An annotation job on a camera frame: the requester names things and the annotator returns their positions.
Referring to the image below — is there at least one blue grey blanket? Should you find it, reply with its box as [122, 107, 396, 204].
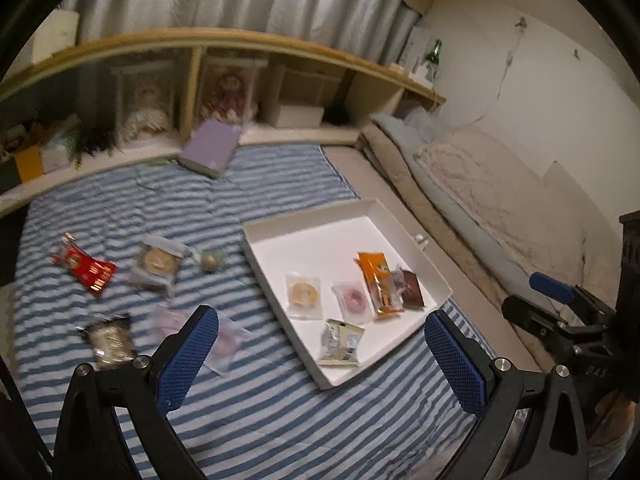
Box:
[370, 110, 546, 286]

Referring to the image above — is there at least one yellow donut clear packet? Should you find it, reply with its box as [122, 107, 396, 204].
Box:
[286, 272, 323, 320]

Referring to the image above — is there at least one wooden shelf unit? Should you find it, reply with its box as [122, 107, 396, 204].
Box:
[0, 27, 447, 216]

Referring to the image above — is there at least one green round candy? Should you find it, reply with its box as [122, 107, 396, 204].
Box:
[197, 247, 227, 274]

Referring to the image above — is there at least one silver foil snack packet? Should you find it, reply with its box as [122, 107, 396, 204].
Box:
[317, 317, 365, 367]

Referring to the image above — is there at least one white doll in clear case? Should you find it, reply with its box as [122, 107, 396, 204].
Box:
[111, 60, 176, 143]

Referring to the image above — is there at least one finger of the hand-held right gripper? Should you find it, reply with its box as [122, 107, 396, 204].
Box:
[529, 272, 608, 313]
[501, 295, 593, 361]

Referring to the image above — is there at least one white cardboard tray box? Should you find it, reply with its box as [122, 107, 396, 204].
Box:
[242, 198, 453, 390]

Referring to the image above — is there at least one pink donut clear packet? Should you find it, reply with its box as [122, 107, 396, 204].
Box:
[331, 280, 373, 326]

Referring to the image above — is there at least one purple donut clear packet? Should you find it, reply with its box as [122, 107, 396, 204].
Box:
[149, 306, 188, 343]
[207, 317, 252, 376]

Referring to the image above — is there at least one red doll in clear case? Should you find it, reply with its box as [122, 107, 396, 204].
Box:
[200, 57, 261, 123]

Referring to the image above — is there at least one green glass bottle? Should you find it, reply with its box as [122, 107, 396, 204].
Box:
[422, 39, 445, 83]

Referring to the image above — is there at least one purple box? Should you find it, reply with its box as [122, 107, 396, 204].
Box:
[179, 120, 242, 179]

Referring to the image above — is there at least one white card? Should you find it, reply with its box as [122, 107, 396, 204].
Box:
[405, 25, 433, 76]

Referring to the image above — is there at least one orange box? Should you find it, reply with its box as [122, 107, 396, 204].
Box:
[14, 142, 43, 183]

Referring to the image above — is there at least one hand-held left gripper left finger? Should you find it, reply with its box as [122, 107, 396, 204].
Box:
[52, 305, 220, 480]

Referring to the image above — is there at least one clear brown pastry packet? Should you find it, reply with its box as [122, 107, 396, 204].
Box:
[127, 235, 193, 297]

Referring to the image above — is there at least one person's right hand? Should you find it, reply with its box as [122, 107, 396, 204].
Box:
[590, 390, 640, 453]

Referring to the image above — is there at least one dark brown snack packet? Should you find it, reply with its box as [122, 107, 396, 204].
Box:
[76, 312, 138, 372]

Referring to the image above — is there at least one small white box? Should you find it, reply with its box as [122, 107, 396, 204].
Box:
[270, 104, 325, 128]

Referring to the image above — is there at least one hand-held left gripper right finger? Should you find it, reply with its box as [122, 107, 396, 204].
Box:
[424, 310, 591, 480]

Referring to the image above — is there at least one white tissue box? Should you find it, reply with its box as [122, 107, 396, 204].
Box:
[42, 127, 81, 173]

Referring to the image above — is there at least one blue white striped blanket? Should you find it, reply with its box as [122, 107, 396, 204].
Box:
[12, 142, 526, 480]

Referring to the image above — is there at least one brown chocolate packet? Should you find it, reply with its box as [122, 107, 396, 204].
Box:
[400, 270, 426, 309]

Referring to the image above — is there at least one red snack packet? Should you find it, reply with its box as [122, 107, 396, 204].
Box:
[50, 232, 118, 298]

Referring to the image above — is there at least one cream fluffy blanket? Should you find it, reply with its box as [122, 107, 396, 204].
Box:
[415, 125, 623, 311]

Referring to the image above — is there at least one orange snack packet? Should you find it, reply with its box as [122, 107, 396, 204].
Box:
[356, 251, 405, 320]

